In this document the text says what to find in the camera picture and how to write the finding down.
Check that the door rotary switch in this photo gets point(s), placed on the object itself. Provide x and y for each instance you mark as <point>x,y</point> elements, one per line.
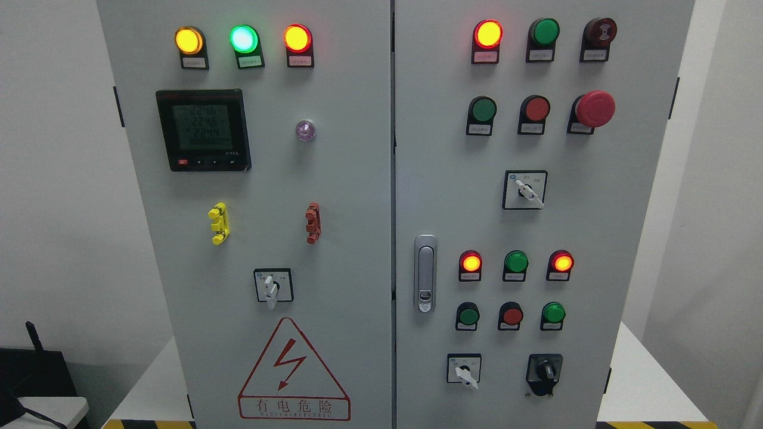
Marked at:
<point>273,286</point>

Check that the green lit indicator light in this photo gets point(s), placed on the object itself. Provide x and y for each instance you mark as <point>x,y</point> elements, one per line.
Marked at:
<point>247,47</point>

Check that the yellow indicator light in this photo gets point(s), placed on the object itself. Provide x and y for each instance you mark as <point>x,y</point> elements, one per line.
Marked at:
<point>192,47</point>

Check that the grey electrical cabinet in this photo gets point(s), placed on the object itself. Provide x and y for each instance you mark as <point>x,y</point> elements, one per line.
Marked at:
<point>389,95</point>

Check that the red terminal connector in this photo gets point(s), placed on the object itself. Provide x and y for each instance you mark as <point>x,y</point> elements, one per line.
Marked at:
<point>313,227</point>

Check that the red lit indicator lower left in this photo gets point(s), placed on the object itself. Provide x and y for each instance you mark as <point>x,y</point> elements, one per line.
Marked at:
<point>470,269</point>

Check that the red lit indicator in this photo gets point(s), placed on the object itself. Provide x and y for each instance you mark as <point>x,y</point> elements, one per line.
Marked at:
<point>470,269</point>
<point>487,36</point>
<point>559,266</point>

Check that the small clear lamp bulb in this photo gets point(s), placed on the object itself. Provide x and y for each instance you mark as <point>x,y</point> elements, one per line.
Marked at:
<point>305,130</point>

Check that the green push button lower left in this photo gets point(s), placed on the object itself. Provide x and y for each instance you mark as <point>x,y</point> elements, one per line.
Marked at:
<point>467,317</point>

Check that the green push button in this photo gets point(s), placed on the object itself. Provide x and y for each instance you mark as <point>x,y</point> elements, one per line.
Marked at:
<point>480,117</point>
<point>467,317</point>
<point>552,316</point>

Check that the green indicator lower middle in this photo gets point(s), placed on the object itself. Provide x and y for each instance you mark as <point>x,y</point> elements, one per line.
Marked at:
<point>516,263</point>

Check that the green push button upper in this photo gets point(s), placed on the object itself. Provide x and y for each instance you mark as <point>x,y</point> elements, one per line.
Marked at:
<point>480,117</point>

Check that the yellow terminal connector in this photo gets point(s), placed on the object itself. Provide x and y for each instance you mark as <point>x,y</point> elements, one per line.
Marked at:
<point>220,223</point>

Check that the red push button lower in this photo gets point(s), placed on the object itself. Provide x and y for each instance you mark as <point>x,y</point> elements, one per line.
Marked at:
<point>510,316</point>

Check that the red push button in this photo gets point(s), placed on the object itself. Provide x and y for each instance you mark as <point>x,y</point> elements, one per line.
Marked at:
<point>533,112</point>
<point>510,316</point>

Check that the red lit indicator lower right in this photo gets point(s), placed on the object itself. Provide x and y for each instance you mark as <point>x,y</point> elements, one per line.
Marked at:
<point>559,266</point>

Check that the red push button upper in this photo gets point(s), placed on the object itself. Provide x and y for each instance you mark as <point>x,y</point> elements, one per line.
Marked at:
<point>533,112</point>

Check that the red high voltage warning sticker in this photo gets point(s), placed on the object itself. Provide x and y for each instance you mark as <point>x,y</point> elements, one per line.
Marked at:
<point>290,381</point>

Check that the red lit indicator left door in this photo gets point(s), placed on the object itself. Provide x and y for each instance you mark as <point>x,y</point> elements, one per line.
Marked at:
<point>299,50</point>

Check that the black digital power meter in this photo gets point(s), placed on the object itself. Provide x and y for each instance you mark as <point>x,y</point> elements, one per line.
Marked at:
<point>204,130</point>

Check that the green push button lower right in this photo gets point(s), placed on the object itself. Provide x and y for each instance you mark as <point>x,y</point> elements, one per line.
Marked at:
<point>552,316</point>

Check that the red lit indicator top right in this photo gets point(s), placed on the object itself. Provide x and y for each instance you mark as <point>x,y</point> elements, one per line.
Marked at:
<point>487,36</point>

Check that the red emergency stop button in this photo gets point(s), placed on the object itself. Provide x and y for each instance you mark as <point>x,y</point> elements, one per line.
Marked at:
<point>590,111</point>

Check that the green indicator top right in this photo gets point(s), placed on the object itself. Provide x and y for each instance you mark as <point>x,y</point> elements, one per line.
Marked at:
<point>541,40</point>

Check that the dark red buzzer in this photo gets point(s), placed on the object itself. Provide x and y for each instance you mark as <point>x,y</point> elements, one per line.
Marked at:
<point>596,40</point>

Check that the white box lower left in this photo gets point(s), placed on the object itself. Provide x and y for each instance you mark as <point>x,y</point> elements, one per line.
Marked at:
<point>70,411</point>

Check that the black device with antenna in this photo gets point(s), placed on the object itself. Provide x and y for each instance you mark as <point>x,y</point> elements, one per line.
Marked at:
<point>32,373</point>

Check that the silver door handle lock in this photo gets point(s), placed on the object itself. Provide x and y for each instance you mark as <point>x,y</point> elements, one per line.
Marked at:
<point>425,258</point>

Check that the upper right rotary switch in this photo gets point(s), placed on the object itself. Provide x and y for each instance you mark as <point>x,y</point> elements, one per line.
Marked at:
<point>524,189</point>

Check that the bottom white rotary switch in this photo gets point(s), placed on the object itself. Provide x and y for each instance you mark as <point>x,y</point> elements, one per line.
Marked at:
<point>464,368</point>

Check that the black knob selector switch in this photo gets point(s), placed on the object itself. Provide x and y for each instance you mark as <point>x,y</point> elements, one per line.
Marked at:
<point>543,373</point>

